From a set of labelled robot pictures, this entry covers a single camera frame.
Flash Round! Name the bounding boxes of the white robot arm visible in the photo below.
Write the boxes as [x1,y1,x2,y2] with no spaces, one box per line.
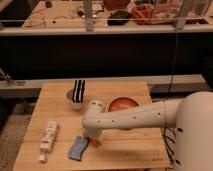
[82,91,213,171]

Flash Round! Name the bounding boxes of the black object on bench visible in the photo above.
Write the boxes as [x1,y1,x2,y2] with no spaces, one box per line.
[107,10,131,26]

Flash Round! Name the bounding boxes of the grey metal post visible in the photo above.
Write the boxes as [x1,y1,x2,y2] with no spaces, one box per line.
[175,0,193,30]
[83,0,93,31]

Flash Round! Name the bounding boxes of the orange tool on bench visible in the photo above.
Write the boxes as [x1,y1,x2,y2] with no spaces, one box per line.
[131,5,153,25]

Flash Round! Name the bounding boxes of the white cup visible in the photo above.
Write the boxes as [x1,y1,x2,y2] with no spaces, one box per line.
[66,89,84,110]

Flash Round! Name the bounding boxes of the orange pepper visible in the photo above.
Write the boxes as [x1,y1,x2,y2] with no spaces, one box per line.
[90,138,102,148]

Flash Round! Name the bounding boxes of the blue sponge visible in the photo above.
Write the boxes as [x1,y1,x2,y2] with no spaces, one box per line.
[68,136,89,161]

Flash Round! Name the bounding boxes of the white tube bottle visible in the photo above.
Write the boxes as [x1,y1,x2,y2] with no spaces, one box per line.
[39,121,59,163]

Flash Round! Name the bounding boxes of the orange ceramic bowl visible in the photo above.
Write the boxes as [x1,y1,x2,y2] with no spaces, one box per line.
[107,96,140,131]

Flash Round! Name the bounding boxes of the black cable bundle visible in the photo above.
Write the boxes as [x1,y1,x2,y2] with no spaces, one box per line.
[160,126,178,166]

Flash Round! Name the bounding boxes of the grey metal post right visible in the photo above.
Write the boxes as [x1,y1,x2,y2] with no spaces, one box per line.
[175,0,193,30]

